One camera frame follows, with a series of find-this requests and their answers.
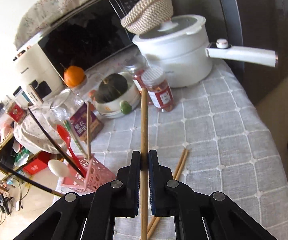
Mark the wooden chopstick one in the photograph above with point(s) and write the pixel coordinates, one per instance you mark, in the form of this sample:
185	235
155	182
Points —
144	165

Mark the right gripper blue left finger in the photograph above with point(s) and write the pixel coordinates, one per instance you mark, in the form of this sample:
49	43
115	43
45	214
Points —
128	194

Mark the purple label glass jar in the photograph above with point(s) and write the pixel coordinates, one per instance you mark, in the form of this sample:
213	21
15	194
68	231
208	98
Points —
68	106

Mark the red label spice jar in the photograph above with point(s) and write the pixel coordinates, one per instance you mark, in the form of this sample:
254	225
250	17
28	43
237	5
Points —
15	111

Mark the white electric cooking pot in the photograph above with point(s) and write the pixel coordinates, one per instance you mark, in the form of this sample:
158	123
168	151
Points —
181	47

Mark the cream air fryer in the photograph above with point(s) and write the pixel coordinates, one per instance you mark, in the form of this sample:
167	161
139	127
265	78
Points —
38	77

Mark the black chopstick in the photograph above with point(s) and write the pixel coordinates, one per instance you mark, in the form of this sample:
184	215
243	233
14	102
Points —
31	182
58	148

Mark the wooden chopstick three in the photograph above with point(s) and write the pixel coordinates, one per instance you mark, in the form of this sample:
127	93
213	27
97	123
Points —
179	177

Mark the black microwave oven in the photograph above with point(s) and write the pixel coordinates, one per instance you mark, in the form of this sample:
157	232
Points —
88	35

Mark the white plastic spoon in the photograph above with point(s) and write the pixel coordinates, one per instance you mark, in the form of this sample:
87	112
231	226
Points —
58	168

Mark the orange tangerine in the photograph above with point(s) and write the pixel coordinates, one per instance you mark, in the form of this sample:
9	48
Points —
73	76

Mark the grey checked tablecloth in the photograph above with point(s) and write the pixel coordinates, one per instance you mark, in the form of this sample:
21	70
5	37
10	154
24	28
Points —
230	148

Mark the green printed wrapped chopsticks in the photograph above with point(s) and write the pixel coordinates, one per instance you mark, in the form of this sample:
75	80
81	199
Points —
70	131

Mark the red box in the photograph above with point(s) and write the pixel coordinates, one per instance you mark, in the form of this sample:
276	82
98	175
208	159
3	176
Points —
38	163

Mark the dark green pumpkin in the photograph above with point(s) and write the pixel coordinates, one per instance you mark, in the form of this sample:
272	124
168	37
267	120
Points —
111	88

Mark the white ceramic bowl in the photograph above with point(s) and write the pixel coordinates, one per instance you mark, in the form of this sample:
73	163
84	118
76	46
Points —
111	109

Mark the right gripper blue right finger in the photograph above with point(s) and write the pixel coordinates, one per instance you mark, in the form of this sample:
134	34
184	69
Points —
161	199

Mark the wooden chopstick in basket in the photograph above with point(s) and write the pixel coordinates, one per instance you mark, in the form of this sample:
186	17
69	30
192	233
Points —
88	129

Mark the small green fruit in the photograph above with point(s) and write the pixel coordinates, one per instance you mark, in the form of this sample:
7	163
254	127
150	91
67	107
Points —
125	107

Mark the red label plastic jar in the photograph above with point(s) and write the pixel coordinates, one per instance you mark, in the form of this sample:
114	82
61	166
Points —
158	88

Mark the pink perforated utensil basket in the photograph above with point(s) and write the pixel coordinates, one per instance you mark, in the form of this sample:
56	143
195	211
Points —
97	175

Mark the red plastic spoon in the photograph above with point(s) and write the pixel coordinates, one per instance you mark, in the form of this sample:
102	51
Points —
67	139

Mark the woven rope basket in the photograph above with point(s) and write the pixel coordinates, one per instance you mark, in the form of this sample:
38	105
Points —
147	15

